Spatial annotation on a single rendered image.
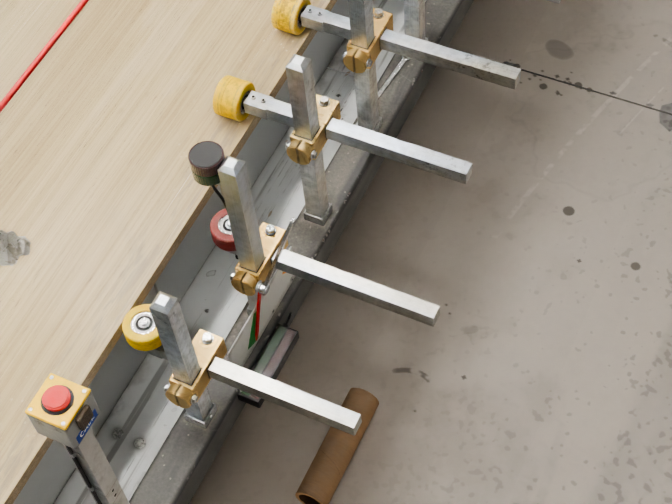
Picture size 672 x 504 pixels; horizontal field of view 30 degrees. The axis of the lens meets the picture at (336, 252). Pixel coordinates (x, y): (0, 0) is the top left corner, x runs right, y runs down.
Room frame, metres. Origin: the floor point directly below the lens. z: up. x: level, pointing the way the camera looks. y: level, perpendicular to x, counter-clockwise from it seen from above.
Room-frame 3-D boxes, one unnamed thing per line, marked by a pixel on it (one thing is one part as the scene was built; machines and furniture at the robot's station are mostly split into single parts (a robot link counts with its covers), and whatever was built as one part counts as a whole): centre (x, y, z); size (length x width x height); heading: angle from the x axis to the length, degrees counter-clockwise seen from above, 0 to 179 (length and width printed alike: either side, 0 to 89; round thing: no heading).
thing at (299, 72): (1.52, 0.03, 0.93); 0.04 x 0.04 x 0.48; 59
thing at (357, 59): (1.76, -0.11, 0.95); 0.14 x 0.06 x 0.05; 149
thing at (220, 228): (1.38, 0.19, 0.85); 0.08 x 0.08 x 0.11
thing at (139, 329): (1.18, 0.35, 0.85); 0.08 x 0.08 x 0.11
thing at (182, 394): (1.11, 0.27, 0.84); 0.14 x 0.06 x 0.05; 149
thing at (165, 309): (1.10, 0.29, 0.87); 0.04 x 0.04 x 0.48; 59
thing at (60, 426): (0.87, 0.42, 1.18); 0.07 x 0.07 x 0.08; 59
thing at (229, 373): (1.08, 0.18, 0.84); 0.43 x 0.03 x 0.04; 59
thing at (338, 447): (1.31, 0.05, 0.04); 0.30 x 0.08 x 0.08; 149
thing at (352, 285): (1.27, 0.02, 0.84); 0.43 x 0.03 x 0.04; 59
